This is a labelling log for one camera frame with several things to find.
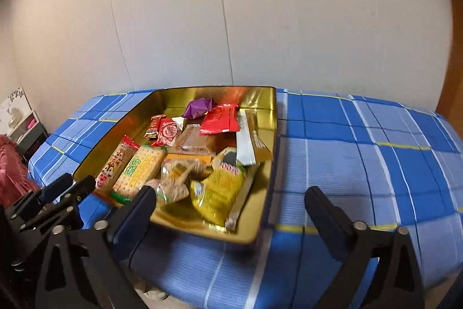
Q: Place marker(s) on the dark cabinet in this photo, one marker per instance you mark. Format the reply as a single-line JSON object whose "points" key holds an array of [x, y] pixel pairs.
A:
{"points": [[34, 144]]}

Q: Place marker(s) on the clear bread packet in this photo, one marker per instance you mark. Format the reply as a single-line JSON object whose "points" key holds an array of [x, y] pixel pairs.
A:
{"points": [[177, 182]]}

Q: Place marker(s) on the red-ended cracker packet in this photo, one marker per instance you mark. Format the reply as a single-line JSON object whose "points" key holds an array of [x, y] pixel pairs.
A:
{"points": [[115, 164]]}

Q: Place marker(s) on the pink cloth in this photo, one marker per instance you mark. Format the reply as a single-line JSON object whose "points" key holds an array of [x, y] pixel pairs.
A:
{"points": [[11, 171]]}

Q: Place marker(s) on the large red snack packet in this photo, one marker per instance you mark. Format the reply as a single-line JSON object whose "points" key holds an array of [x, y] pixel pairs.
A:
{"points": [[220, 120]]}

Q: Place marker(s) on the gold tin box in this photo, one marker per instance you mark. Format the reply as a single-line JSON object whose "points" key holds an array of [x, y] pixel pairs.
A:
{"points": [[217, 95]]}

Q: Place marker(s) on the wooden door with knob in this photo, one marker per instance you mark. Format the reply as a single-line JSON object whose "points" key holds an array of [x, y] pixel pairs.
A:
{"points": [[454, 52]]}

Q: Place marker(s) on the clear brown pastry packet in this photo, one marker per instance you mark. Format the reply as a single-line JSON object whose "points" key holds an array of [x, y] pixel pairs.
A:
{"points": [[191, 142]]}

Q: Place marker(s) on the small red snack packet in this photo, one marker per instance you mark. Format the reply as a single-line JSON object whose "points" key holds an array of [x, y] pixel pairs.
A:
{"points": [[167, 132]]}

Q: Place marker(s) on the yellow snack bag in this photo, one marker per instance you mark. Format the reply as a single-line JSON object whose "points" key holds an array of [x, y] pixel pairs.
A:
{"points": [[217, 193]]}

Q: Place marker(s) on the green cracker packet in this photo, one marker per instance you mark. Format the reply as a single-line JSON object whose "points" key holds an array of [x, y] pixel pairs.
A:
{"points": [[139, 167]]}

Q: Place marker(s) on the dark red candy packet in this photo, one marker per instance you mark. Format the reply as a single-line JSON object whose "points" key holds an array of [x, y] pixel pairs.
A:
{"points": [[153, 126]]}

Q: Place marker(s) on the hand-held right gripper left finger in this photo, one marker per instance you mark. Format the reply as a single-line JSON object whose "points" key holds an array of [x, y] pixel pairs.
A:
{"points": [[141, 209]]}

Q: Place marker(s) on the white and gold sachet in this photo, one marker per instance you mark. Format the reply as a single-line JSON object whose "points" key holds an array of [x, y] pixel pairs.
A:
{"points": [[247, 142]]}

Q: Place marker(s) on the blue plaid tablecloth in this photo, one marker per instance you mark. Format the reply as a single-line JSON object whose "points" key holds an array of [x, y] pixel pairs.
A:
{"points": [[361, 167]]}

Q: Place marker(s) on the white cubby shelf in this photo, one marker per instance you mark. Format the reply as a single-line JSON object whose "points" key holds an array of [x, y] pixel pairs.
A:
{"points": [[16, 106]]}

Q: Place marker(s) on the purple candy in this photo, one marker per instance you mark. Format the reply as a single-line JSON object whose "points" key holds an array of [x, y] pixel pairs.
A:
{"points": [[197, 108]]}

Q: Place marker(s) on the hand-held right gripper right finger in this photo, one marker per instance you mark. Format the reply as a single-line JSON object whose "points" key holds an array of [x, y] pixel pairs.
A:
{"points": [[321, 213]]}

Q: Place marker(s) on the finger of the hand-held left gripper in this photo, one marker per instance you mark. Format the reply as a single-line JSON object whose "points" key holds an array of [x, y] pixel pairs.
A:
{"points": [[56, 185], [81, 187]]}

